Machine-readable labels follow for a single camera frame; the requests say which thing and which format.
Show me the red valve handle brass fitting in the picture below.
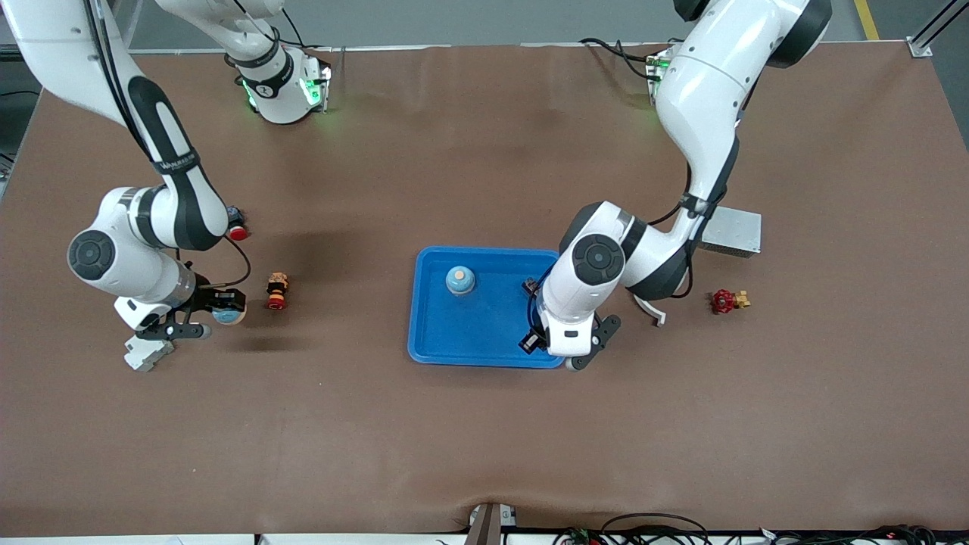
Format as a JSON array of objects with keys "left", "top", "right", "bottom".
[{"left": 711, "top": 288, "right": 752, "bottom": 315}]

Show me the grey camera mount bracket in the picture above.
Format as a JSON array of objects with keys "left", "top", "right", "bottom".
[{"left": 466, "top": 502, "right": 517, "bottom": 545}]

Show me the black left base cable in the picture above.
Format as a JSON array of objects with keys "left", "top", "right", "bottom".
[{"left": 579, "top": 36, "right": 661, "bottom": 81}]

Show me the grey metal power supply box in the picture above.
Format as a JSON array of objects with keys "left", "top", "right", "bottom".
[{"left": 700, "top": 206, "right": 763, "bottom": 259}]

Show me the blue plastic tray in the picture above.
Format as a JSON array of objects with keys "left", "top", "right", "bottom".
[{"left": 407, "top": 246, "right": 569, "bottom": 370}]

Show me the white DIN rail block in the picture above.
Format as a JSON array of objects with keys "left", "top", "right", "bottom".
[{"left": 123, "top": 333, "right": 176, "bottom": 372}]

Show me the white curved plastic bracket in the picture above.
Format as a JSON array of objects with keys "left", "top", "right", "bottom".
[{"left": 633, "top": 292, "right": 668, "bottom": 328}]

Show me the brown table cover mat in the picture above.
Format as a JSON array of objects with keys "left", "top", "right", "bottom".
[{"left": 0, "top": 42, "right": 969, "bottom": 538}]

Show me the aluminium frame profile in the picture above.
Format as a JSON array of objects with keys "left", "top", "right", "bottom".
[{"left": 908, "top": 0, "right": 969, "bottom": 58}]

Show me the black cable bundle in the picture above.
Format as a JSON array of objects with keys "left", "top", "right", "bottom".
[{"left": 553, "top": 513, "right": 939, "bottom": 545}]

